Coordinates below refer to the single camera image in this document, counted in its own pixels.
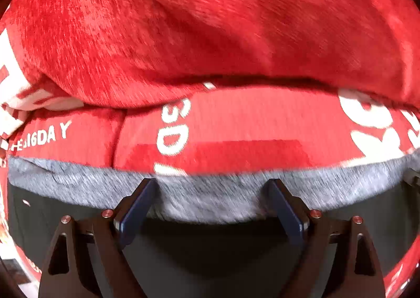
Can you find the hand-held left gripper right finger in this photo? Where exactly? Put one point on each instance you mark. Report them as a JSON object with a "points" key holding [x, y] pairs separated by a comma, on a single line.
{"points": [[285, 212]]}

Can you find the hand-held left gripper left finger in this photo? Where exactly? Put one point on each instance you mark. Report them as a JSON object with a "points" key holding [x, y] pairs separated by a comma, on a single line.
{"points": [[137, 209]]}

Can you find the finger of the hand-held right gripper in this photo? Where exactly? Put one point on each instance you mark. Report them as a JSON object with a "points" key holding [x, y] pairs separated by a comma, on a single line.
{"points": [[412, 179]]}

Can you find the black pants with grey waistband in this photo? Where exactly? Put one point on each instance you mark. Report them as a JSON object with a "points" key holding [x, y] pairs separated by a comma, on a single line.
{"points": [[210, 196]]}

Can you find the red printed bed sheet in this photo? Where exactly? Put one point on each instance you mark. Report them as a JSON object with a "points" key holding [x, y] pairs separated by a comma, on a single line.
{"points": [[249, 127]]}

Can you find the red printed quilt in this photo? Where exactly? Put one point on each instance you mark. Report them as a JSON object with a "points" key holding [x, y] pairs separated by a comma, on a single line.
{"points": [[203, 29]]}

